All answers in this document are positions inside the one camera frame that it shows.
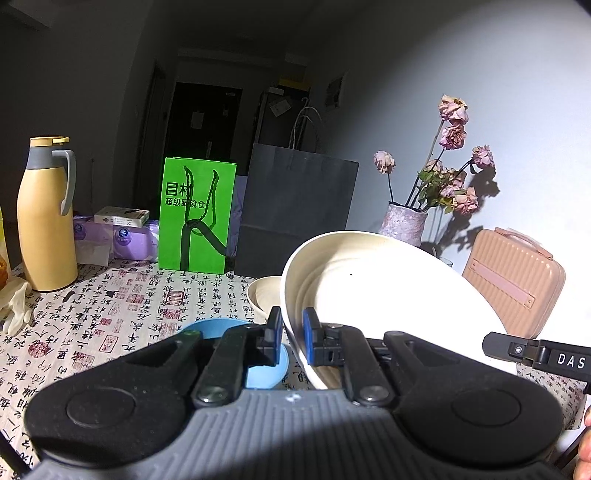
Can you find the dried pink flowers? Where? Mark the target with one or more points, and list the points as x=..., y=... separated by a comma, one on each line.
x=436, y=185

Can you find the yellow snack box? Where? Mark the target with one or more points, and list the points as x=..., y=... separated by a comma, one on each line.
x=5, y=269

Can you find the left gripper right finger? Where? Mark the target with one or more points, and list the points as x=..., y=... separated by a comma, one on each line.
x=345, y=347

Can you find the white rubber glove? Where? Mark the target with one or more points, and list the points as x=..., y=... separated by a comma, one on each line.
x=15, y=313

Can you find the purple tissue pack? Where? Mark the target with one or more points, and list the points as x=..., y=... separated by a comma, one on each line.
x=99, y=244

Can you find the cream plate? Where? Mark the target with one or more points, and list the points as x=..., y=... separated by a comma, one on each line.
x=379, y=284
x=263, y=294

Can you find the pink mini suitcase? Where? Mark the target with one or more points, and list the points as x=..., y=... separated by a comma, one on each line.
x=518, y=277

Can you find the purple textured vase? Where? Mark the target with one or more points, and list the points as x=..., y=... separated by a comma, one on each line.
x=404, y=223

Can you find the yellow thermos jug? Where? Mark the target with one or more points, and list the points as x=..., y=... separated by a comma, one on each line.
x=45, y=214

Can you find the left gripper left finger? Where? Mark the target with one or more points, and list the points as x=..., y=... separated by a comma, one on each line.
x=232, y=349

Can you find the person's hand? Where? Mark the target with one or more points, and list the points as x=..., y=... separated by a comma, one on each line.
x=582, y=470

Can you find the black paper bag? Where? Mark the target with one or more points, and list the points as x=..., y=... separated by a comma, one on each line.
x=291, y=196

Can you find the calligraphy print tablecloth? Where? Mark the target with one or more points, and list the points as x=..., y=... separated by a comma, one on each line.
x=108, y=312

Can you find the small white box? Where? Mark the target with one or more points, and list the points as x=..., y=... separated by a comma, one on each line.
x=121, y=216

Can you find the green paper bag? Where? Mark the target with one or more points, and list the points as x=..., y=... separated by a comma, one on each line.
x=194, y=215

